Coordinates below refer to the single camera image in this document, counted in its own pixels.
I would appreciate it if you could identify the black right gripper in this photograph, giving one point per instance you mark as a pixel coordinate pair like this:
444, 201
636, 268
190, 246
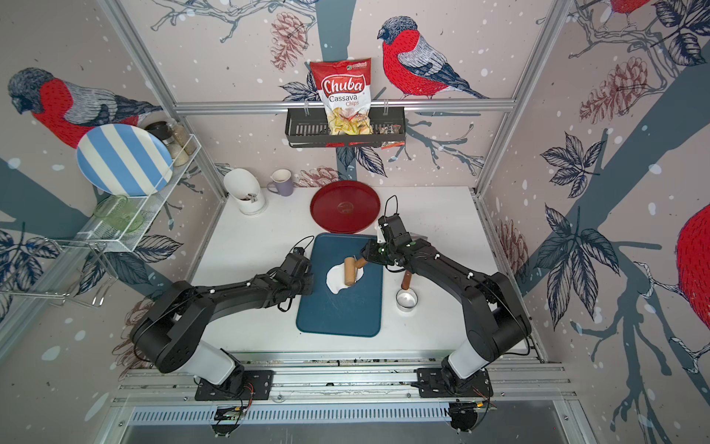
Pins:
370, 246

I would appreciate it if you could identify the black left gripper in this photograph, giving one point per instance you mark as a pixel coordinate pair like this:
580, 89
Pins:
310, 283

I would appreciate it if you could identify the wooden dough roller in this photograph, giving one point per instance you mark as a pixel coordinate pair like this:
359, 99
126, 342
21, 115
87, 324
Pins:
353, 270

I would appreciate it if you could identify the white dough piece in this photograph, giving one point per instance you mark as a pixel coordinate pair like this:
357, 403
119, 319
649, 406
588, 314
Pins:
335, 279

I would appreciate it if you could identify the teal cutting board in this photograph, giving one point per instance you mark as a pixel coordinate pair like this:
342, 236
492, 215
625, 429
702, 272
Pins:
356, 311

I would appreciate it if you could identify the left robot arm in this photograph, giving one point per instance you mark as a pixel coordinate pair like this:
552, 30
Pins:
170, 335

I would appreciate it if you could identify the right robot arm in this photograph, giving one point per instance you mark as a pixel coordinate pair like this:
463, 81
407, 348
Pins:
494, 318

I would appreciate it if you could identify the red round tray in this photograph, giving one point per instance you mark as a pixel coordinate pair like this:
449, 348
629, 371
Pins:
345, 207

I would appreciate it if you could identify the purple mug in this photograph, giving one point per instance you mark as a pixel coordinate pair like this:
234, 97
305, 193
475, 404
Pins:
281, 183

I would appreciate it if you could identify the white cutlery holder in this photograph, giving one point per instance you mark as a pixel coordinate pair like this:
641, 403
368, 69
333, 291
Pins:
244, 188

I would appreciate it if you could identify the Chuba cassava chips bag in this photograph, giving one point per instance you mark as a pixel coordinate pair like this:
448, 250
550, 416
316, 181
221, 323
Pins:
344, 88

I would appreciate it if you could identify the green glass cup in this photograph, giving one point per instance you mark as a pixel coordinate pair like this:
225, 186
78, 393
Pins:
119, 213

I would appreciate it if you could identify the spice jar dark lid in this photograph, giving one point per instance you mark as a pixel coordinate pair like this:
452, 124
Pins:
162, 131

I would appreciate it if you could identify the blue striped plate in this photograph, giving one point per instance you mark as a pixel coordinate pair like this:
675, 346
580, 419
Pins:
124, 160

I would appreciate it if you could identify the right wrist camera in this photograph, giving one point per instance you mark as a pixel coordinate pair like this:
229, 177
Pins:
379, 234

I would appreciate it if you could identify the metal spatula wooden handle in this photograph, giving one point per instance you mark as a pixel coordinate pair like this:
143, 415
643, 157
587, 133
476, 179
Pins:
407, 279

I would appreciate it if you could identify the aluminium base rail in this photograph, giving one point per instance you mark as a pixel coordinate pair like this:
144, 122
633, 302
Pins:
299, 391

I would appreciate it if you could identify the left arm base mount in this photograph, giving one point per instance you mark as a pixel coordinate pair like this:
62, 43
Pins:
240, 385

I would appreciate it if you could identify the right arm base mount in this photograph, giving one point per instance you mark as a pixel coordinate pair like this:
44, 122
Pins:
442, 382

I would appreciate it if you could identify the black wire wall basket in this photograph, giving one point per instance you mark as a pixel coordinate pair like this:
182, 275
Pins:
309, 129

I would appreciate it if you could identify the clear wire wall shelf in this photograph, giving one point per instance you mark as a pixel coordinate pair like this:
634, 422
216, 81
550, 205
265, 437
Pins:
98, 235

